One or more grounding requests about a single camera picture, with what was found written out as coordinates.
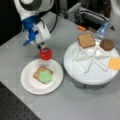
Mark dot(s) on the red tomato slice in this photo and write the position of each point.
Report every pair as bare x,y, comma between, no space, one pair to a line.
45,54

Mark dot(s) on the toast bread slice back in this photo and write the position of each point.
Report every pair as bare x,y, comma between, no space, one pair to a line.
86,40

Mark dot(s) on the toast bread slice front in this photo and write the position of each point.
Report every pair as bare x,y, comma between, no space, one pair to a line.
41,69

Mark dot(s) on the white paper plate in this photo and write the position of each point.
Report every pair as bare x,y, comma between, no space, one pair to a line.
36,87

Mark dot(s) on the toast bread slice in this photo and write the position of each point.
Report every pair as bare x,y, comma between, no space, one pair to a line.
86,40
41,69

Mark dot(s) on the white divided round tray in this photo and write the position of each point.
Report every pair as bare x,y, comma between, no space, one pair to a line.
90,66

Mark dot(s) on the yellow cheese slice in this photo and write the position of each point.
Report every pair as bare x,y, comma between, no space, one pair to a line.
114,63

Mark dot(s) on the brown round meat patty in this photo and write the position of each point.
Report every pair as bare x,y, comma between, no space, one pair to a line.
107,44

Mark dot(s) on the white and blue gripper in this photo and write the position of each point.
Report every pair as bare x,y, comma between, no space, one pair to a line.
36,31

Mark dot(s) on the orange small block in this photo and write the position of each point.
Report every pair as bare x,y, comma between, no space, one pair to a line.
81,28

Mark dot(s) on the green lettuce piece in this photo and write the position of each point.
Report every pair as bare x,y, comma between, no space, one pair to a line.
45,76

